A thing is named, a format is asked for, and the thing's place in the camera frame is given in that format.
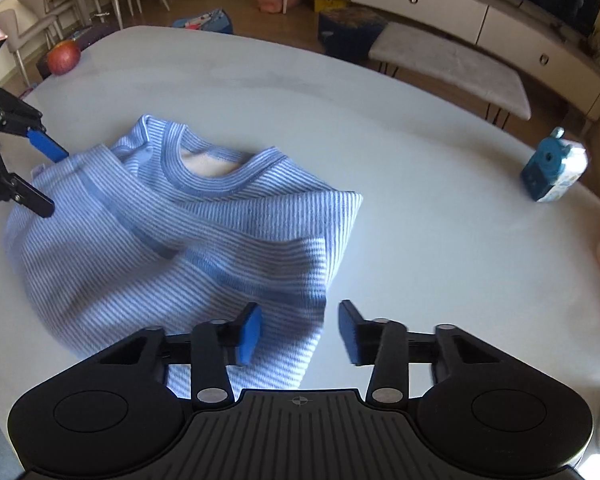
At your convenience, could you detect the grey cushioned bench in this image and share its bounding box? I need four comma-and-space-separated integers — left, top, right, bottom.
367, 21, 532, 128

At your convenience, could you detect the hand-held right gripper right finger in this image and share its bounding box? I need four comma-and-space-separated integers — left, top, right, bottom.
338, 300, 507, 406

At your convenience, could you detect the white television cabinet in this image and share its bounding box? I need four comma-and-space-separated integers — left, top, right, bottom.
280, 0, 600, 136

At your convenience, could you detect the dark printed storage stool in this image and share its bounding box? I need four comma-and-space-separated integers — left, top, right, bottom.
36, 24, 118, 80

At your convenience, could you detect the red apple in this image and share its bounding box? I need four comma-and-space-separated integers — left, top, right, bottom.
46, 40, 82, 76

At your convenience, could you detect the blue striped shirt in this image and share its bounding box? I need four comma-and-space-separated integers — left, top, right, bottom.
2, 114, 365, 391

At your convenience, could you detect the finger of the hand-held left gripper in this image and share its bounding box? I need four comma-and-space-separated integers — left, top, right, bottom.
0, 122, 56, 219
0, 86, 71, 164

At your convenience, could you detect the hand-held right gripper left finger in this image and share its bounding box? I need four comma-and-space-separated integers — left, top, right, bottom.
96, 302, 264, 407

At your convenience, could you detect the blue cartoon print stool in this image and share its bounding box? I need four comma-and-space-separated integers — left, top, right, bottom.
171, 7, 234, 36

